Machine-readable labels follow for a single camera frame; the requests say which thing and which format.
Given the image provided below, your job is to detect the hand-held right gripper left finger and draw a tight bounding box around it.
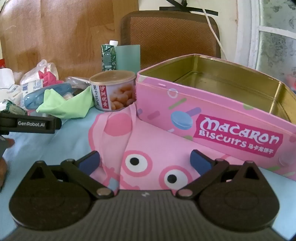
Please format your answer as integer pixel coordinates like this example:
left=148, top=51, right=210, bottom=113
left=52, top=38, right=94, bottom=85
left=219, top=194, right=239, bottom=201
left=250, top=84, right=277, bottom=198
left=29, top=151, right=115, bottom=200

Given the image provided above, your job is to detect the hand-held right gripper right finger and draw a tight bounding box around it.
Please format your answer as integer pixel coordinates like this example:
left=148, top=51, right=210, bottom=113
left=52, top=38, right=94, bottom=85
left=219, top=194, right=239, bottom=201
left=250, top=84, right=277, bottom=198
left=177, top=149, right=263, bottom=200

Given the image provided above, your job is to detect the blue towel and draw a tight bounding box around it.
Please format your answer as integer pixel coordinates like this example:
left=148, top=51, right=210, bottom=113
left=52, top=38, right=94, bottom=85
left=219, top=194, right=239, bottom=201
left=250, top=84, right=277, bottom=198
left=23, top=83, right=73, bottom=109

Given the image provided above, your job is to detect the blue label tissue packet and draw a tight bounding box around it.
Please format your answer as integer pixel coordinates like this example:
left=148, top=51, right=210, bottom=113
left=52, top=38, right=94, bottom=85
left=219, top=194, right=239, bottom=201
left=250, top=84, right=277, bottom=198
left=20, top=79, right=44, bottom=105

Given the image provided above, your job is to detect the pink biscuit tin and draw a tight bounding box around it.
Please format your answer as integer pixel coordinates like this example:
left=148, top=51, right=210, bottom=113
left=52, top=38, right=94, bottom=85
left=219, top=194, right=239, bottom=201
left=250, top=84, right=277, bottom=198
left=135, top=54, right=296, bottom=181

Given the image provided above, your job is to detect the person's left hand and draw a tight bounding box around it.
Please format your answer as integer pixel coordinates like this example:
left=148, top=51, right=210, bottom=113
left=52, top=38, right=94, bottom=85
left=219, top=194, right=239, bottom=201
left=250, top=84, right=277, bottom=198
left=0, top=136, right=14, bottom=190

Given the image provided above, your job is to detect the clear wrapped white packet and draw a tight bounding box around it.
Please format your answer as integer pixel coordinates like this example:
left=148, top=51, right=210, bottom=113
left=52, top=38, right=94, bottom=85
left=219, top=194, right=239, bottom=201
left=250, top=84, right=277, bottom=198
left=0, top=85, right=23, bottom=105

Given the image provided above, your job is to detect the light green cloth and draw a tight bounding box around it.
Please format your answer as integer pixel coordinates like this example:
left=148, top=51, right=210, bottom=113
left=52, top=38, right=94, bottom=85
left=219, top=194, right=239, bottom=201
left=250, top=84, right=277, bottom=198
left=36, top=86, right=96, bottom=120

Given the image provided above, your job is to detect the white plastic bag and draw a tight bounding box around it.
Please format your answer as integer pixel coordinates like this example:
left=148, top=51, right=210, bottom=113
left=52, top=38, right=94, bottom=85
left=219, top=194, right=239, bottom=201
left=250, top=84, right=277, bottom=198
left=20, top=60, right=59, bottom=88

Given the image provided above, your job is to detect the white paper roll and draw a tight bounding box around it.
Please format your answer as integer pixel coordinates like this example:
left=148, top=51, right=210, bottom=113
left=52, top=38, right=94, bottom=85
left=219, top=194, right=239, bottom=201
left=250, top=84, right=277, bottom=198
left=0, top=68, right=15, bottom=90

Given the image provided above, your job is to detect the cartoon printed blanket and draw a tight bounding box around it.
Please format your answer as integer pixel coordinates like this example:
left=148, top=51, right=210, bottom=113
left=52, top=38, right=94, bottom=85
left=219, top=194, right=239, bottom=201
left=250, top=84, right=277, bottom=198
left=0, top=105, right=296, bottom=234

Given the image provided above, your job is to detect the clear plastic wrapper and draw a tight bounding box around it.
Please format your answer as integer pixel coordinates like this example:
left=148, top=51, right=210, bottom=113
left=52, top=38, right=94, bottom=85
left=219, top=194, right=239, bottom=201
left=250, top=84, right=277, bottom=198
left=65, top=76, right=90, bottom=90

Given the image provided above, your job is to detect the yellow bowl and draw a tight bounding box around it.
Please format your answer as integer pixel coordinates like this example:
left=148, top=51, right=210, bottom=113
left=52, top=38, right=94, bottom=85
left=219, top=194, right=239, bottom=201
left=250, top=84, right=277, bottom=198
left=89, top=71, right=137, bottom=112

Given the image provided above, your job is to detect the brown cardboard sheet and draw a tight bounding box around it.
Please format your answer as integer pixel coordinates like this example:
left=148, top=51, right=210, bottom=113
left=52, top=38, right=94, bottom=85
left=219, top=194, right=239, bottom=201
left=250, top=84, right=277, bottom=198
left=0, top=0, right=144, bottom=79

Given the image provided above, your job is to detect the green drink carton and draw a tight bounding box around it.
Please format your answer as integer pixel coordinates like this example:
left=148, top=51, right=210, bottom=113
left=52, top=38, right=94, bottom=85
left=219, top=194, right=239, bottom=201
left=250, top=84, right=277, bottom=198
left=100, top=40, right=119, bottom=72

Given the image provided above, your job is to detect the teal plastic cup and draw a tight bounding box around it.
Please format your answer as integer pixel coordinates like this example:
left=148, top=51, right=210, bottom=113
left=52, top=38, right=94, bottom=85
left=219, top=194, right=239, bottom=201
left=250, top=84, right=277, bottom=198
left=115, top=44, right=141, bottom=73

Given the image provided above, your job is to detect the frosted window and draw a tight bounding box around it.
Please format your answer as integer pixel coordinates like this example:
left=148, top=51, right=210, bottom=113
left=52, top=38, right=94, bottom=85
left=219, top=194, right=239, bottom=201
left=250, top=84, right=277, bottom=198
left=236, top=0, right=296, bottom=93

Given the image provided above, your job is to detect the black tape cross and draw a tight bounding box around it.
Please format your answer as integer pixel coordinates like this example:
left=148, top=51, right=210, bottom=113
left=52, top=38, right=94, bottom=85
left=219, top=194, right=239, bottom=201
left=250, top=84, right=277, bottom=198
left=159, top=0, right=219, bottom=16

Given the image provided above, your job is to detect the white cable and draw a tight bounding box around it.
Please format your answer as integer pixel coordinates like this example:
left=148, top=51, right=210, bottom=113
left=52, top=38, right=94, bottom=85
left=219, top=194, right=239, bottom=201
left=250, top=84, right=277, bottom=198
left=202, top=8, right=221, bottom=58

